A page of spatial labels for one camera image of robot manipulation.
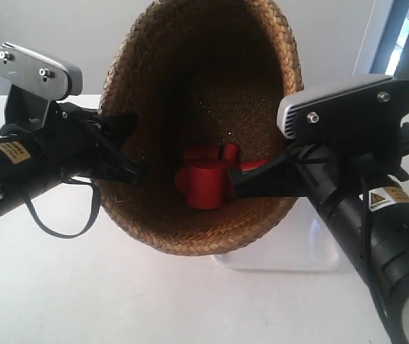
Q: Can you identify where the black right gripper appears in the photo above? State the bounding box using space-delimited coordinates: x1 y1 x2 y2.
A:
228 121 409 216

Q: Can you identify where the red cylinder top right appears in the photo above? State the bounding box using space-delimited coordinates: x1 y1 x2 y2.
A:
222 143 239 163

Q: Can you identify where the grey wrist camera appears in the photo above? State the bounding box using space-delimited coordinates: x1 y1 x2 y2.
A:
0 42 83 100
276 74 409 143

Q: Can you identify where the brown woven wicker basket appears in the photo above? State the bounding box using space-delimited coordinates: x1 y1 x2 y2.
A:
97 1 303 256

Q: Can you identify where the red cylinder top left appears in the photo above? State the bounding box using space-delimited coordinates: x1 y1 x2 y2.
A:
183 145 220 162

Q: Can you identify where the window with dark frame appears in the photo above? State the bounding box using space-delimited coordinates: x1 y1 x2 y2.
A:
370 0 409 76

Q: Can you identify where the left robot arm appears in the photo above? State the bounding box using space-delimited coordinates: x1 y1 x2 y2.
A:
0 101 148 239

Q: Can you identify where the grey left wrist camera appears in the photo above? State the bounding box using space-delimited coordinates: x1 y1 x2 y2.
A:
0 42 83 100

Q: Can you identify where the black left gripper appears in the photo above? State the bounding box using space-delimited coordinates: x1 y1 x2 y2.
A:
1 100 149 186

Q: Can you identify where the red cylinder bottom right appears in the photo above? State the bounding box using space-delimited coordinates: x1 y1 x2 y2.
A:
239 159 268 172

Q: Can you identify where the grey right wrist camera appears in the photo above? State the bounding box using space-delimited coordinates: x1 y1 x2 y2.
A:
276 74 409 143

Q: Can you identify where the red cylinder upright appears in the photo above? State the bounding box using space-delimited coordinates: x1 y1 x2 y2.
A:
173 160 228 211

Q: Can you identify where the white rectangular plastic tray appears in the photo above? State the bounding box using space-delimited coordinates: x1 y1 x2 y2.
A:
213 198 342 273

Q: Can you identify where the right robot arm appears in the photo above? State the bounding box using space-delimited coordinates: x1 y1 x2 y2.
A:
230 123 409 343

